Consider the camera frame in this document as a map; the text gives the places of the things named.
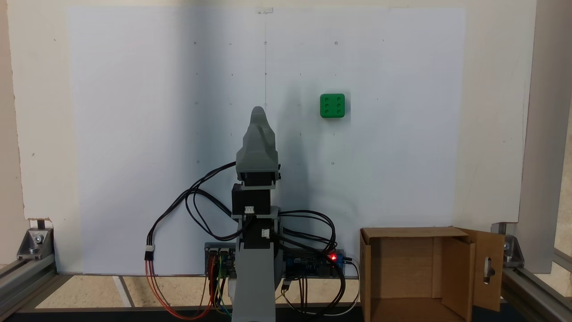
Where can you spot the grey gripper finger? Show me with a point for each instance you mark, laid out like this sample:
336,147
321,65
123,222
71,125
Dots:
259,114
259,136

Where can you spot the green dice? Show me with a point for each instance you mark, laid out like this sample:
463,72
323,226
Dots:
332,106

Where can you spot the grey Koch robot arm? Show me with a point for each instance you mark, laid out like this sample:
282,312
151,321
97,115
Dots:
254,286

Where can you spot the circuit board with blue terminal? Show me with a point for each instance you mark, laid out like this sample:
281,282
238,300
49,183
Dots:
297,268

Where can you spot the white paper sheet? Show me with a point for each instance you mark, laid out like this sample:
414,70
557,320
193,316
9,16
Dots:
134,134

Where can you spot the brown cardboard box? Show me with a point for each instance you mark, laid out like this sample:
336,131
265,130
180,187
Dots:
402,268

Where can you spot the metal corner bracket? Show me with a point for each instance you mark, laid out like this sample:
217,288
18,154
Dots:
513,252
33,243

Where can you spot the aluminium frame rail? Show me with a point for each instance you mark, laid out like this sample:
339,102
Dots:
22,277
527,290

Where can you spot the aluminium frame post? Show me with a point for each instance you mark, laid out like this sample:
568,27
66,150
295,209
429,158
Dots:
545,134

